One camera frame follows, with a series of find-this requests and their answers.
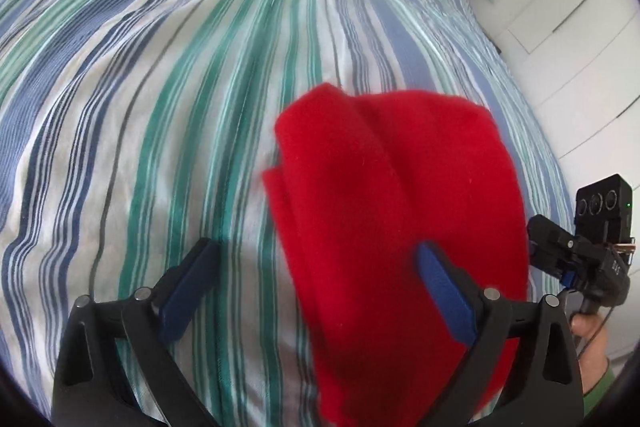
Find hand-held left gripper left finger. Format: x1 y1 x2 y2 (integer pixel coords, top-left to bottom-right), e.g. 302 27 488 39
52 237 221 427

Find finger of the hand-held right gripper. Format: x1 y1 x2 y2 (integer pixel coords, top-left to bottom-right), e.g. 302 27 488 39
527 214 583 288

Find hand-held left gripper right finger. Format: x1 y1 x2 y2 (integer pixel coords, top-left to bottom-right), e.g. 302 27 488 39
417 241 585 427

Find red shirt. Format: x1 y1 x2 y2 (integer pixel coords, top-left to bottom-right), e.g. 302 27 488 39
262 83 531 427

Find person's right forearm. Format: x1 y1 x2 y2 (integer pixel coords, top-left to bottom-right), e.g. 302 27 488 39
582 357 621 413

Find person's right hand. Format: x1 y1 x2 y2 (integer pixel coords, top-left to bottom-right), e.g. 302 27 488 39
570 312 611 390

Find white wardrobe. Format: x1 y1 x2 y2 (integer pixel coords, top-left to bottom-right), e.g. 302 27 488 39
492 0 640 218

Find striped bedspread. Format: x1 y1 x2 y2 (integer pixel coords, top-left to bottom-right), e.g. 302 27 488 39
0 0 576 427

